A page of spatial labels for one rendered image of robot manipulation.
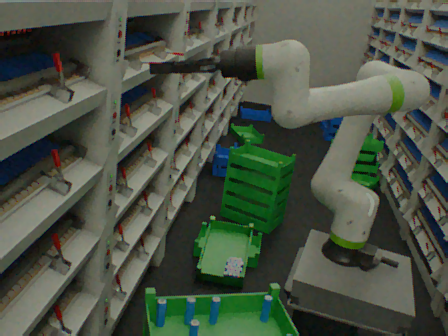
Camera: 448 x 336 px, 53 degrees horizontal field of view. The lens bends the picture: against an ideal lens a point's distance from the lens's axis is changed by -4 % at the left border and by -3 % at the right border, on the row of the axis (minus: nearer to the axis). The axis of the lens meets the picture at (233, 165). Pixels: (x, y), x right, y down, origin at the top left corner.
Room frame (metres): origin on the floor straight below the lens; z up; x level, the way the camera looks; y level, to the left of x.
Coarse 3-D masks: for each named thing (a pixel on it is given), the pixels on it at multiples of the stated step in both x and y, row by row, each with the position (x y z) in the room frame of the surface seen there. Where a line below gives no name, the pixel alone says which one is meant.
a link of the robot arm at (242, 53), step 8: (240, 48) 1.24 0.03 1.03; (248, 48) 1.24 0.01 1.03; (240, 56) 1.22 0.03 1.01; (248, 56) 1.22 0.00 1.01; (240, 64) 1.22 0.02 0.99; (248, 64) 1.22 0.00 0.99; (240, 72) 1.22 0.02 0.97; (248, 72) 1.22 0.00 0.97; (256, 72) 1.22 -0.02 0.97; (240, 80) 1.25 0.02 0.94; (248, 80) 1.25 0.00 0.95
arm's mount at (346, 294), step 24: (312, 240) 1.47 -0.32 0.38; (312, 264) 1.31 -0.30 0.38; (336, 264) 1.33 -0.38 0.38; (384, 264) 1.39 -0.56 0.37; (408, 264) 1.42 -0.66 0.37; (312, 288) 1.19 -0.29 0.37; (336, 288) 1.19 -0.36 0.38; (360, 288) 1.21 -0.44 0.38; (384, 288) 1.23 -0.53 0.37; (408, 288) 1.26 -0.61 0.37; (312, 312) 1.18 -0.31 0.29; (336, 312) 1.17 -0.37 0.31; (360, 312) 1.15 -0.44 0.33; (384, 312) 1.13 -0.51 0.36; (408, 312) 1.12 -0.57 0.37
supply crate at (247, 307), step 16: (272, 288) 0.88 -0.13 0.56; (144, 304) 0.80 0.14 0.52; (176, 304) 0.83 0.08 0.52; (208, 304) 0.85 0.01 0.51; (224, 304) 0.86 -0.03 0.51; (240, 304) 0.88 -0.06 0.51; (256, 304) 0.89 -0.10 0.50; (272, 304) 0.88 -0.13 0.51; (144, 320) 0.79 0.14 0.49; (176, 320) 0.82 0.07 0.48; (208, 320) 0.83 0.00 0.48; (224, 320) 0.84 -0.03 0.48; (240, 320) 0.85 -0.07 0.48; (256, 320) 0.86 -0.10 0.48; (272, 320) 0.86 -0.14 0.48; (288, 320) 0.81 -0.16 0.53
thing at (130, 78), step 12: (132, 24) 1.70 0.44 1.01; (144, 24) 1.74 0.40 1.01; (156, 36) 1.72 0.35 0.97; (168, 36) 1.73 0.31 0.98; (168, 48) 1.73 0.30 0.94; (180, 48) 1.73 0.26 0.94; (144, 60) 1.41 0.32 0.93; (156, 60) 1.48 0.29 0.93; (168, 60) 1.58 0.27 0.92; (132, 72) 1.24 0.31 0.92; (144, 72) 1.32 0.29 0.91; (132, 84) 1.24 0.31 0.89
